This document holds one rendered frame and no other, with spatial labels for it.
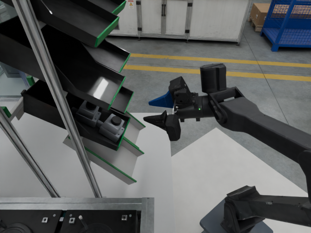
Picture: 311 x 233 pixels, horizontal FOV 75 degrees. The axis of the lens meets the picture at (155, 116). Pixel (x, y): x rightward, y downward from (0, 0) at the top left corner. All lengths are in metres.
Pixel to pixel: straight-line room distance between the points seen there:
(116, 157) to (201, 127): 1.73
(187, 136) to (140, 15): 2.79
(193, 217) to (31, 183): 0.70
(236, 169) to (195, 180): 0.20
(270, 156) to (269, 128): 1.99
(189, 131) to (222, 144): 1.25
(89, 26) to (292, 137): 0.44
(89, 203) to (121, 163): 0.18
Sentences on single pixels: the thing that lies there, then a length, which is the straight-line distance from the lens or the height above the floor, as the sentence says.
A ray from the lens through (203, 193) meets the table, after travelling 0.94.
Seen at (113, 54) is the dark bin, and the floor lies 1.37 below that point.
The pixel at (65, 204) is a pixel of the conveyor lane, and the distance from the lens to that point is 0.86.
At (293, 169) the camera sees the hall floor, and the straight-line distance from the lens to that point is 2.39.
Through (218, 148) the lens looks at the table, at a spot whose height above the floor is 0.86.
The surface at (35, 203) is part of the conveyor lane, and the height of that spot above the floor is 0.95.
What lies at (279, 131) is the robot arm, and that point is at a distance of 0.40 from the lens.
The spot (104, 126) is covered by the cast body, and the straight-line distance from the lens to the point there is 0.61.
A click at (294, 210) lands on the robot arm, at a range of 0.45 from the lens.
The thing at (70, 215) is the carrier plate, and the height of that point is 0.97.
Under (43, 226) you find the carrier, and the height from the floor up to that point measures 0.97.
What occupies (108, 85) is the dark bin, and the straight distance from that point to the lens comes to 0.58.
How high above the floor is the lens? 1.68
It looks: 42 degrees down
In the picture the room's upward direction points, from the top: straight up
